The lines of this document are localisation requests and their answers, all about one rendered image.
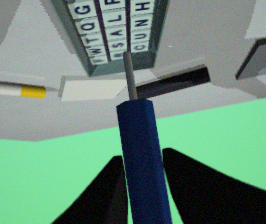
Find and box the letter keyboard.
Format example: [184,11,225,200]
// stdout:
[47,0,171,78]

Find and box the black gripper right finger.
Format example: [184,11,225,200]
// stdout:
[162,148,266,224]

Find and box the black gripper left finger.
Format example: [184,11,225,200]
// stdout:
[50,155,128,224]

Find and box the dark blue stylus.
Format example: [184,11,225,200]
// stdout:
[116,51,173,224]

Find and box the white rod with yellow tip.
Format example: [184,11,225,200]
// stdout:
[0,82,46,98]

